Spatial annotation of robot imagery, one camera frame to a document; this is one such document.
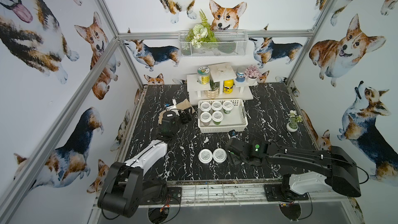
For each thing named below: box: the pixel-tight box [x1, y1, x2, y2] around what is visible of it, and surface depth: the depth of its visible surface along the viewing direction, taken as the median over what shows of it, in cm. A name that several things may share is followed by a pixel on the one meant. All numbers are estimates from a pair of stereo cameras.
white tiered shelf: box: [186, 62, 259, 105], surface depth 106 cm
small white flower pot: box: [286, 121, 299, 133], surface depth 95 cm
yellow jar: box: [222, 79, 234, 94], surface depth 112 cm
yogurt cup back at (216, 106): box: [211, 101, 223, 111], surface depth 102 cm
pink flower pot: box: [244, 65, 263, 85], surface depth 97 cm
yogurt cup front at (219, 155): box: [212, 147, 227, 164], surface depth 81 cm
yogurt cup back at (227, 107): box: [222, 100, 234, 115], surface depth 102 cm
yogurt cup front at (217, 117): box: [211, 110, 224, 126], surface depth 97 cm
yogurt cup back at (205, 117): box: [200, 111, 212, 127], surface depth 97 cm
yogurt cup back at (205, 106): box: [200, 101, 212, 112], surface depth 102 cm
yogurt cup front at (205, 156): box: [197, 148, 213, 165], surface depth 81 cm
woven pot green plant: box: [204, 79, 221, 100], surface depth 112 cm
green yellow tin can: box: [197, 65, 210, 86], surface depth 99 cm
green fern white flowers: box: [185, 9, 218, 49], surface depth 82 cm
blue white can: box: [235, 66, 246, 83], surface depth 100 cm
